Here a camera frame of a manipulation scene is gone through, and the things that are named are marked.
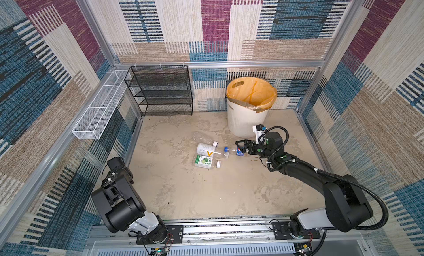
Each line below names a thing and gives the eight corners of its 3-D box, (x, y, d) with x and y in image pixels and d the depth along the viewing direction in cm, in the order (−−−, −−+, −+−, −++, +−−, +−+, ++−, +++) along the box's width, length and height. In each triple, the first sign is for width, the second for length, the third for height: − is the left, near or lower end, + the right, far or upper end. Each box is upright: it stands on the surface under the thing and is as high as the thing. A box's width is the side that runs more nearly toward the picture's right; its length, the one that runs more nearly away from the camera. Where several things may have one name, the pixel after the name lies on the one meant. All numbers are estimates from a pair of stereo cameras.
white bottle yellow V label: (197, 158, 98) (196, 153, 94) (198, 145, 104) (197, 140, 100) (218, 158, 98) (218, 153, 94) (217, 145, 104) (217, 140, 100)
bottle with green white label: (194, 168, 95) (194, 165, 92) (195, 158, 99) (194, 155, 96) (221, 168, 95) (221, 165, 92) (220, 158, 99) (220, 155, 96)
